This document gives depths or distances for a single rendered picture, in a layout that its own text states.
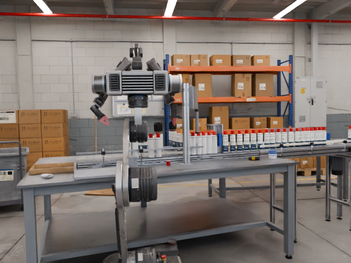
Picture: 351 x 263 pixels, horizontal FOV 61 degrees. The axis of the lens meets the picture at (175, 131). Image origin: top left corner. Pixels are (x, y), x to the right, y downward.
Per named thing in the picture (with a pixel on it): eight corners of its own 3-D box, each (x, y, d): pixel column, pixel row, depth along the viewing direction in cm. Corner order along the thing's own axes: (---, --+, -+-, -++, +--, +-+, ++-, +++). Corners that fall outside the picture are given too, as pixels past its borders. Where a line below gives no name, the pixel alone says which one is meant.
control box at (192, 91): (198, 109, 261) (197, 87, 260) (193, 108, 245) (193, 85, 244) (186, 109, 264) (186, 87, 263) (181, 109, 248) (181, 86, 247)
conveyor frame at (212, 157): (253, 155, 293) (253, 150, 293) (259, 156, 283) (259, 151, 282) (76, 167, 240) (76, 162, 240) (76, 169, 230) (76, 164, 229)
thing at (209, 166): (223, 148, 372) (223, 147, 371) (299, 164, 247) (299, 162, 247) (39, 159, 304) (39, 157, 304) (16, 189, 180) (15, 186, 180)
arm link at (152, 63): (141, 60, 240) (152, 53, 241) (147, 71, 251) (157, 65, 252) (168, 92, 214) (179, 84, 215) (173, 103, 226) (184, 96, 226)
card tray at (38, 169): (73, 166, 246) (73, 162, 246) (73, 171, 222) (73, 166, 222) (34, 169, 237) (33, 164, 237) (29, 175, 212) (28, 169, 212)
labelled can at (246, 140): (247, 151, 287) (247, 129, 286) (250, 151, 282) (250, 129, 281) (243, 151, 286) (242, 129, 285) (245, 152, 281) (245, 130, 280)
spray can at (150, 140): (153, 157, 258) (153, 133, 256) (155, 157, 253) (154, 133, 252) (147, 157, 256) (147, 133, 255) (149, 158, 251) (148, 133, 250)
